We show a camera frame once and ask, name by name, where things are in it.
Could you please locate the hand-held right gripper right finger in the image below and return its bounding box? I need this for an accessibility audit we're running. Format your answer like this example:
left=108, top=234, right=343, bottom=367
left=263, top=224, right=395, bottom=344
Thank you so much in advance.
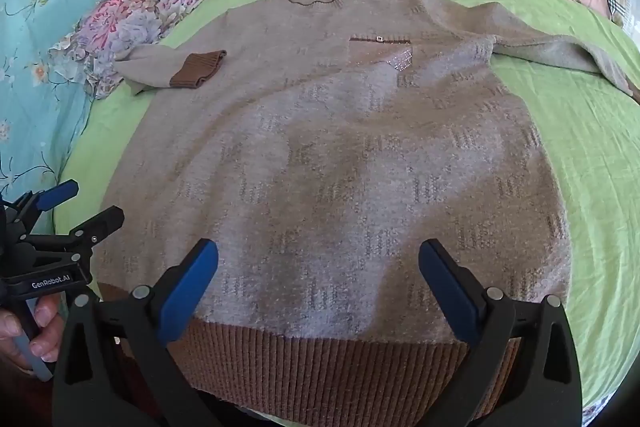
left=419, top=238, right=584, bottom=427

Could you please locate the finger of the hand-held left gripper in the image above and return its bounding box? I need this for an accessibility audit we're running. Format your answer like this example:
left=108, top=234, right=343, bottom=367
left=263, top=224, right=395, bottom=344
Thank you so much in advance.
left=22, top=206, right=125, bottom=269
left=4, top=180, right=80, bottom=236

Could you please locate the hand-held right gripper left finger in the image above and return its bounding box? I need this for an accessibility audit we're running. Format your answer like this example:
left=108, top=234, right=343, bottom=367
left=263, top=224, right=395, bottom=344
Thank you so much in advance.
left=52, top=238, right=221, bottom=427

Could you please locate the beige knit sweater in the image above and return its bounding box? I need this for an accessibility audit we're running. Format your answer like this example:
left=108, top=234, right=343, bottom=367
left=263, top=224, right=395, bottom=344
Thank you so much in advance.
left=95, top=0, right=640, bottom=423

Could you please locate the person's left hand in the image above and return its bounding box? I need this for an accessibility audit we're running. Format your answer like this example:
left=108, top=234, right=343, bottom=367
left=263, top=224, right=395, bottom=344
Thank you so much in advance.
left=0, top=294, right=66, bottom=377

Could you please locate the purple floral ruffled cloth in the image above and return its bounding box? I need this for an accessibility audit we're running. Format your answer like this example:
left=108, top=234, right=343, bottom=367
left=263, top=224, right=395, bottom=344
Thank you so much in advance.
left=48, top=0, right=210, bottom=100

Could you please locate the light green bed sheet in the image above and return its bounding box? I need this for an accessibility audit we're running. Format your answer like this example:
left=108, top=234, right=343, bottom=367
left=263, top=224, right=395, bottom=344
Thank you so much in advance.
left=52, top=0, right=640, bottom=427

